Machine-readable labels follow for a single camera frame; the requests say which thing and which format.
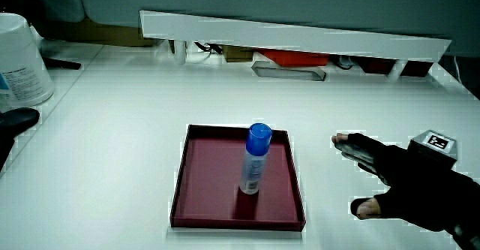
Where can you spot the person's right hand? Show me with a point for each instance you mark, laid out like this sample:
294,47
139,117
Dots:
412,190

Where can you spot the blue capped glue stick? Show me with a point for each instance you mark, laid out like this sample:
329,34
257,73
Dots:
255,160

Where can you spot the dark red square plate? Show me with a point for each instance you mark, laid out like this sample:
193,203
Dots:
210,190

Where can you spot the dark red box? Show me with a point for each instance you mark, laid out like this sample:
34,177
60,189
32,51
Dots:
378,65

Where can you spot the clear grey tray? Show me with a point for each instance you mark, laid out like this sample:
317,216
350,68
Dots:
287,72

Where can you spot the orange box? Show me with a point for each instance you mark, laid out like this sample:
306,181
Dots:
296,58

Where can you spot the white raised shelf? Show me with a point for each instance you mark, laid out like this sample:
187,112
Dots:
285,34

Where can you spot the small brown cardboard box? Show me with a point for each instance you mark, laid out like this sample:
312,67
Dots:
238,53

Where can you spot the black rounded object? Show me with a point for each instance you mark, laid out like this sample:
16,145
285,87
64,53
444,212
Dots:
13,124

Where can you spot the white plastic bucket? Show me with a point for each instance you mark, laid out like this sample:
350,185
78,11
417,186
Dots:
18,62

